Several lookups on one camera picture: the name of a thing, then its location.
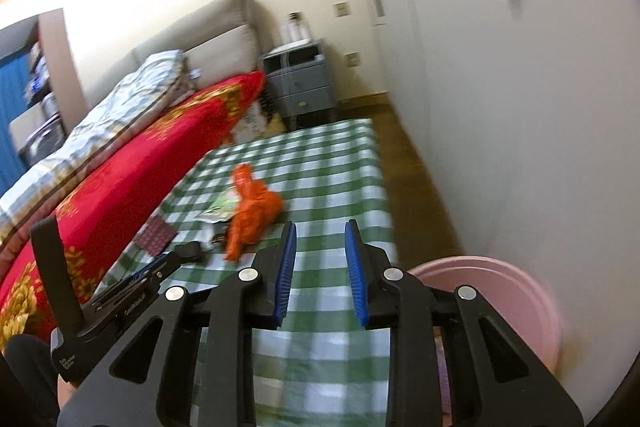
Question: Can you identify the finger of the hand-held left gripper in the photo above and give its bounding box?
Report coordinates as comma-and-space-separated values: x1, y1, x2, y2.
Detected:
30, 215, 87, 333
90, 249, 182, 308

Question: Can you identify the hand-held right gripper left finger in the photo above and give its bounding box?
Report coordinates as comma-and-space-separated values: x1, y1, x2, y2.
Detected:
57, 221, 298, 427

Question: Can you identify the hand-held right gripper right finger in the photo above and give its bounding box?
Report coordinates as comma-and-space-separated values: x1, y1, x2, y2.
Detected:
345, 219, 586, 427

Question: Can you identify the dark red patterned card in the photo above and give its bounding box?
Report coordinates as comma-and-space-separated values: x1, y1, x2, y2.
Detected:
134, 216, 178, 255

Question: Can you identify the black item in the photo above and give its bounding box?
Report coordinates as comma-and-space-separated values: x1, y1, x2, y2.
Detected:
172, 243, 206, 264

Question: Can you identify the orange plastic bag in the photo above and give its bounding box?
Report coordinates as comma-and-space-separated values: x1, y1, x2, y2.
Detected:
225, 163, 286, 264

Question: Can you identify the green and white packet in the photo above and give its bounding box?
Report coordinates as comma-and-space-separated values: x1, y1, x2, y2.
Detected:
197, 189, 241, 224

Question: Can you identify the pink plastic bin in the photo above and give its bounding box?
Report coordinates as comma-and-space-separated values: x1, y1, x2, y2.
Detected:
407, 257, 562, 427

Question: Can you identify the person's dark clothing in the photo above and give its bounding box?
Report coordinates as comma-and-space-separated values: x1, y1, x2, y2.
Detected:
0, 334, 61, 427

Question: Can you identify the green checked tablecloth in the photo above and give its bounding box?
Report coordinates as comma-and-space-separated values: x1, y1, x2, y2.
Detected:
85, 118, 401, 427

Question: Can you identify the red floral blanket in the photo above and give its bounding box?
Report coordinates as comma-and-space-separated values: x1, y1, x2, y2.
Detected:
0, 71, 267, 348

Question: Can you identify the plaid quilt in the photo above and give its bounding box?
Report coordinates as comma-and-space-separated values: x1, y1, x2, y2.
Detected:
0, 49, 198, 238

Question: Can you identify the patterned bed skirt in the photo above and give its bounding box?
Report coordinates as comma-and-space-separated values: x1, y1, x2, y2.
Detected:
235, 102, 273, 142

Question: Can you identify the storage shelf with boxes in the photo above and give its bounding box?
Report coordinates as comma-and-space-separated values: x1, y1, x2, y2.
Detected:
0, 17, 68, 168

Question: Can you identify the grey nightstand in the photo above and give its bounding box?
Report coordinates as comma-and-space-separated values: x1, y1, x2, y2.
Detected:
257, 39, 338, 131

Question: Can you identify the white wardrobe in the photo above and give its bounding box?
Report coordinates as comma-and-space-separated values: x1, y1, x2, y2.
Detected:
350, 0, 640, 308

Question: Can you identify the beige padded headboard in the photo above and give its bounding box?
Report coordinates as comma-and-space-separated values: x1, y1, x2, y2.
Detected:
131, 0, 261, 80

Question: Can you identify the white router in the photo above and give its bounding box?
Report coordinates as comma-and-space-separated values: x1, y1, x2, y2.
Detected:
281, 21, 312, 48

